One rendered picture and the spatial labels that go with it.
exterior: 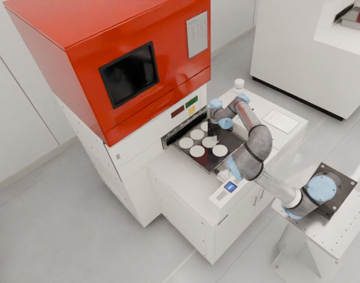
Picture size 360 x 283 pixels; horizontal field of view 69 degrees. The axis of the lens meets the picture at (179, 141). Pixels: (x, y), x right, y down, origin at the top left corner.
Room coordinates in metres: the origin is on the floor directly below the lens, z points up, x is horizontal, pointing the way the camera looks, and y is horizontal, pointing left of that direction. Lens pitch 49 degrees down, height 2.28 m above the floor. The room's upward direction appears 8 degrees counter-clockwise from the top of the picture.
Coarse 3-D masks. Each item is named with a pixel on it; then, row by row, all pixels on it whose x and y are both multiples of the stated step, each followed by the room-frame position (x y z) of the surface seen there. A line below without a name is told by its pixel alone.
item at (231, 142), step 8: (200, 128) 1.32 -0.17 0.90; (184, 136) 1.26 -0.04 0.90; (208, 136) 1.23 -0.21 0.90; (224, 136) 1.21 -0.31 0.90; (232, 136) 1.20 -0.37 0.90; (176, 144) 1.20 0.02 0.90; (200, 144) 1.17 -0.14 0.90; (216, 144) 1.15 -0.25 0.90; (224, 144) 1.14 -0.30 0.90; (232, 144) 1.13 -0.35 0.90; (208, 152) 1.09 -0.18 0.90; (200, 160) 1.03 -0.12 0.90; (208, 160) 1.02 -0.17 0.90; (216, 160) 1.02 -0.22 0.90; (208, 168) 0.96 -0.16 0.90
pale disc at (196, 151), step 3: (192, 147) 1.15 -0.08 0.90; (195, 147) 1.15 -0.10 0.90; (198, 147) 1.14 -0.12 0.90; (201, 147) 1.14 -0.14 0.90; (192, 150) 1.12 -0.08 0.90; (195, 150) 1.12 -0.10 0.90; (198, 150) 1.11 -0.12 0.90; (201, 150) 1.11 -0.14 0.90; (192, 153) 1.10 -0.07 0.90; (195, 153) 1.09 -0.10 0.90; (198, 153) 1.09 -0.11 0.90; (201, 153) 1.09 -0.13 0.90; (195, 156) 1.07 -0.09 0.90; (198, 156) 1.07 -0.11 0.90
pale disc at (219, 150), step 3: (213, 147) 1.13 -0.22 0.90; (216, 147) 1.12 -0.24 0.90; (219, 147) 1.12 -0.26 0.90; (222, 147) 1.11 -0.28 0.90; (225, 147) 1.11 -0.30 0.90; (213, 150) 1.10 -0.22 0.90; (216, 150) 1.09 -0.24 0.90; (219, 150) 1.09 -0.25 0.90; (222, 150) 1.09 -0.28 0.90; (225, 150) 1.08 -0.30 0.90; (213, 153) 1.07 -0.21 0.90; (216, 153) 1.07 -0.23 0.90; (219, 153) 1.07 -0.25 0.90; (222, 153) 1.06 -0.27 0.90; (225, 153) 1.06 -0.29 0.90
